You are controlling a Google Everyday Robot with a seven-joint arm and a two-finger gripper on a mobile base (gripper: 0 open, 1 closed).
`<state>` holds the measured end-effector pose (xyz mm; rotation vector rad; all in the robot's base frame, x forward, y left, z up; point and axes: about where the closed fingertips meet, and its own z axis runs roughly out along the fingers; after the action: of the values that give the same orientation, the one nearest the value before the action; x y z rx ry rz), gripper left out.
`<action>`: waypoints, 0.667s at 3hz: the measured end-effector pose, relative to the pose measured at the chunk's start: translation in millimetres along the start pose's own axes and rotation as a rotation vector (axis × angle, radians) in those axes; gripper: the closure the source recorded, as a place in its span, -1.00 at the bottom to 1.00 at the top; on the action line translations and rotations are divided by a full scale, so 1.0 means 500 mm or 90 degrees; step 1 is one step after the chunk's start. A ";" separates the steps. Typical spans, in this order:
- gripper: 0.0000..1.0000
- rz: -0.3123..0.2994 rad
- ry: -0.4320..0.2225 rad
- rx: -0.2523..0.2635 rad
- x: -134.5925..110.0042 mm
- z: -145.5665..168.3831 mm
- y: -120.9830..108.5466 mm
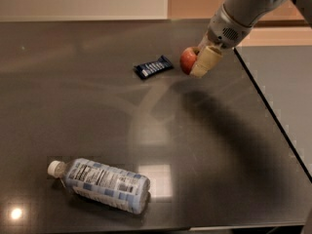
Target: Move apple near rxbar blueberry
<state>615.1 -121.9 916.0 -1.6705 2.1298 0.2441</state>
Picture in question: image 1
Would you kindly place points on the clear plastic water bottle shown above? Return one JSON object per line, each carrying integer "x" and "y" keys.
{"x": 110, "y": 186}

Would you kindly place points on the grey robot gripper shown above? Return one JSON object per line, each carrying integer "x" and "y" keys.
{"x": 223, "y": 31}

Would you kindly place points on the red apple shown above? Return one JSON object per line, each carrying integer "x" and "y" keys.
{"x": 188, "y": 58}

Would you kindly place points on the blue rxbar blueberry wrapper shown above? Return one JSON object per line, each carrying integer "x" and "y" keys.
{"x": 148, "y": 69}

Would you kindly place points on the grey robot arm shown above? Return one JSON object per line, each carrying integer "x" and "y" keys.
{"x": 249, "y": 12}

